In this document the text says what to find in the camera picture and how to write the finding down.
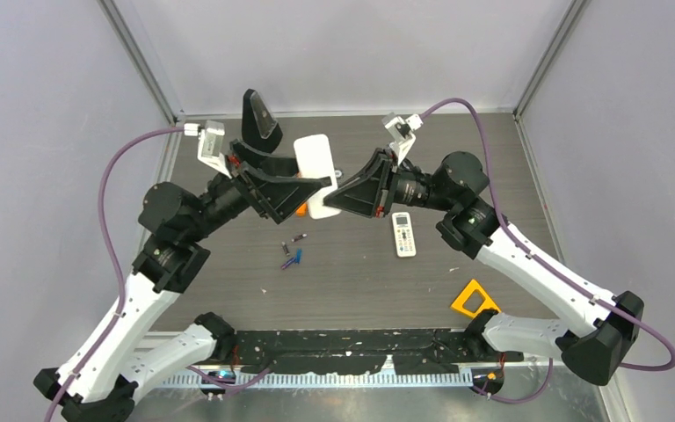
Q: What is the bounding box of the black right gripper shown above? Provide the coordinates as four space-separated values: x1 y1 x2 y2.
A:
324 149 455 220

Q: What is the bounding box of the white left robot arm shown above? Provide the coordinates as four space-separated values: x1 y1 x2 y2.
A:
33 135 337 421

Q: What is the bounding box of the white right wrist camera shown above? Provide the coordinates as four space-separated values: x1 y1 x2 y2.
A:
381 113 423 165

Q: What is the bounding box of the red white remote control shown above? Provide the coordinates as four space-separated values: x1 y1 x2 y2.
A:
294 134 341 220

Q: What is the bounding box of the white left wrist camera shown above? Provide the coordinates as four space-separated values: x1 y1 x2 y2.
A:
183 120 231 178

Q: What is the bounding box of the purple battery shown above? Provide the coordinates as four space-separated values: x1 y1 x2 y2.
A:
280 258 296 270

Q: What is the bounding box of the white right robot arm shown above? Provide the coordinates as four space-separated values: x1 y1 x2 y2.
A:
324 149 644 386

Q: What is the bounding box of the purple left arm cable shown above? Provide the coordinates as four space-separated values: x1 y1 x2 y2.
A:
43 127 190 422

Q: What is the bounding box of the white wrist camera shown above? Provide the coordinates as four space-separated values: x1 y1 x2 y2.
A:
381 113 423 165
183 120 231 178

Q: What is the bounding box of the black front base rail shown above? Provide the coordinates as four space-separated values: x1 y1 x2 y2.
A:
226 328 523 375

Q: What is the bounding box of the yellow triangular frame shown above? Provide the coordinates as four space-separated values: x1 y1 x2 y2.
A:
449 279 501 318

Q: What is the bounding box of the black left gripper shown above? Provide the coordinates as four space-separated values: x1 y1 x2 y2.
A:
185 138 322 242

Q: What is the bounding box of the black wedge stand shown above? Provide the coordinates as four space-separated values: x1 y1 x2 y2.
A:
241 89 283 153

